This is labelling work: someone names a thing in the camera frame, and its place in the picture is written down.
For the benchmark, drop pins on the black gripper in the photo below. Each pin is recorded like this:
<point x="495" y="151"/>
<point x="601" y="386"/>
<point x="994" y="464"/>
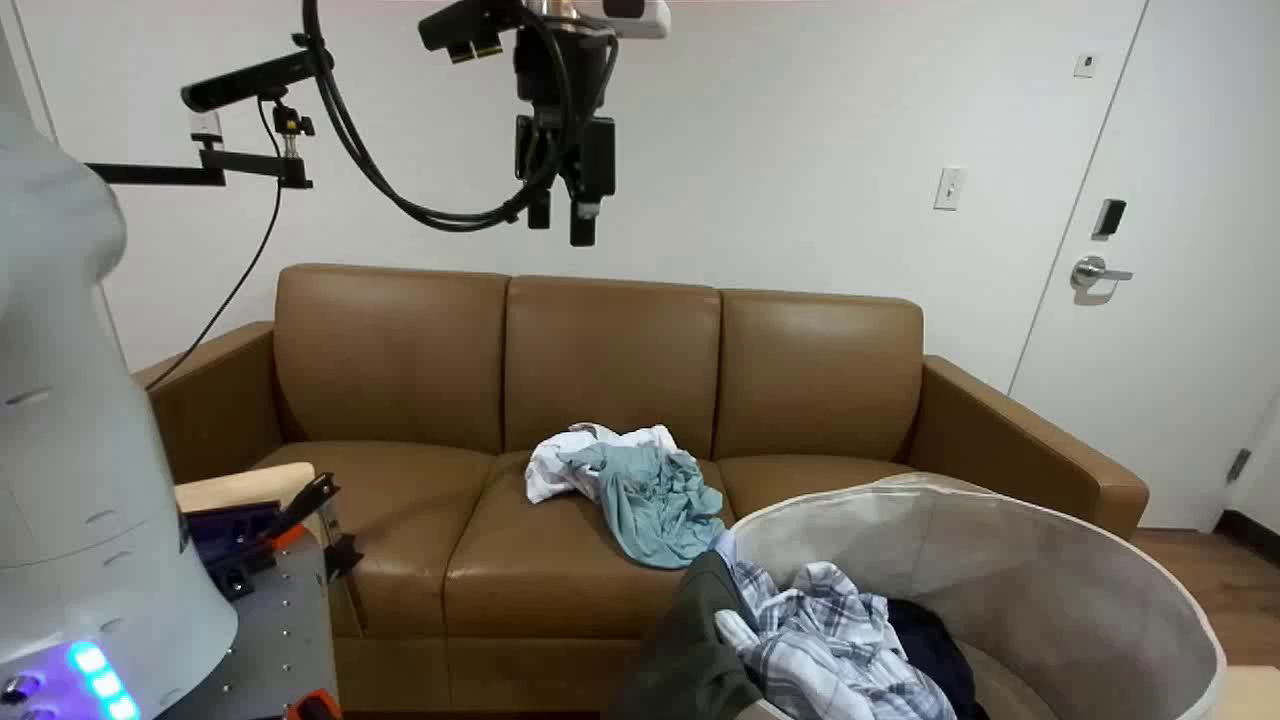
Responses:
<point x="562" y="73"/>

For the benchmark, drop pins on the teal and white clothing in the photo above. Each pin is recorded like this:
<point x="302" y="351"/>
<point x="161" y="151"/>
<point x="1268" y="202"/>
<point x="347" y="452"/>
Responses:
<point x="654" y="497"/>

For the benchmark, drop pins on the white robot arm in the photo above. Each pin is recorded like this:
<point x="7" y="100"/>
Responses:
<point x="106" y="598"/>

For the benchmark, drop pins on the grey robot base table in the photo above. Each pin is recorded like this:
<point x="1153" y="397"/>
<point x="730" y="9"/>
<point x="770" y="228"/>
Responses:
<point x="271" y="540"/>

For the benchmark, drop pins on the brown leather sofa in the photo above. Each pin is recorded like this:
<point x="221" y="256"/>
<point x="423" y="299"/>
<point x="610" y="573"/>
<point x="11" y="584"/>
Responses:
<point x="447" y="411"/>

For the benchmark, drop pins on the grey fabric laundry bag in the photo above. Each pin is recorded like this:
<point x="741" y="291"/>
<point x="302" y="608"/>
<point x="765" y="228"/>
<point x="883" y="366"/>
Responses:
<point x="1053" y="613"/>

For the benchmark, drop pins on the plaid blue white shirt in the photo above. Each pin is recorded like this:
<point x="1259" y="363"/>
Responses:
<point x="821" y="647"/>

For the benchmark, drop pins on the dark navy garment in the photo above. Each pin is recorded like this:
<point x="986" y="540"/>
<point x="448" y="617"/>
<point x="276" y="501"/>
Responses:
<point x="933" y="649"/>

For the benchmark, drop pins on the white door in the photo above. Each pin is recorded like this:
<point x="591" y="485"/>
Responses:
<point x="1179" y="366"/>

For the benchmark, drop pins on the white light switch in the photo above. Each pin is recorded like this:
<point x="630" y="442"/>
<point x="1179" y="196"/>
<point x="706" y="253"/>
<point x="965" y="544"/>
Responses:
<point x="949" y="188"/>

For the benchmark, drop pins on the silver door handle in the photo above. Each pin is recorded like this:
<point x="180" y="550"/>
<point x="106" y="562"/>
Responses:
<point x="1093" y="273"/>

